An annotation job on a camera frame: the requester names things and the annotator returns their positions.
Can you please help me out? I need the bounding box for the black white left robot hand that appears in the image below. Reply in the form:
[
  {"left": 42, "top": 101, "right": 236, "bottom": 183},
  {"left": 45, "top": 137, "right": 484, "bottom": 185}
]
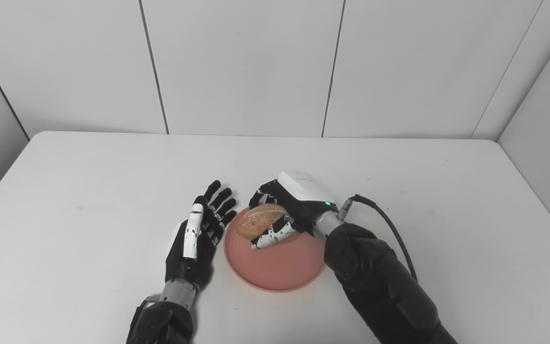
[{"left": 164, "top": 180, "right": 238, "bottom": 292}]

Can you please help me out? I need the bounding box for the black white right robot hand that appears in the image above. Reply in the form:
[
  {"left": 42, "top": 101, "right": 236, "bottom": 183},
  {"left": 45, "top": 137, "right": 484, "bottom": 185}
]
[{"left": 249, "top": 171, "right": 338, "bottom": 250}]

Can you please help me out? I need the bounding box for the golden bread roll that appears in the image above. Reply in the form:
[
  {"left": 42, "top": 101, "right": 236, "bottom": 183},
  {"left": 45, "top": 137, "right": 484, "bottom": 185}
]
[{"left": 236, "top": 204, "right": 299, "bottom": 243}]

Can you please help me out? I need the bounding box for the pink round plate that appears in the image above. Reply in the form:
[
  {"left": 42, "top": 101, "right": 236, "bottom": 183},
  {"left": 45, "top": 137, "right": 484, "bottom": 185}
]
[{"left": 223, "top": 206, "right": 327, "bottom": 292}]

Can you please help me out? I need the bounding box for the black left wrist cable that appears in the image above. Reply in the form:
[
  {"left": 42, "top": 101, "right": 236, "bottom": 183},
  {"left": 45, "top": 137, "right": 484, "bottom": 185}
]
[{"left": 128, "top": 295, "right": 162, "bottom": 333}]

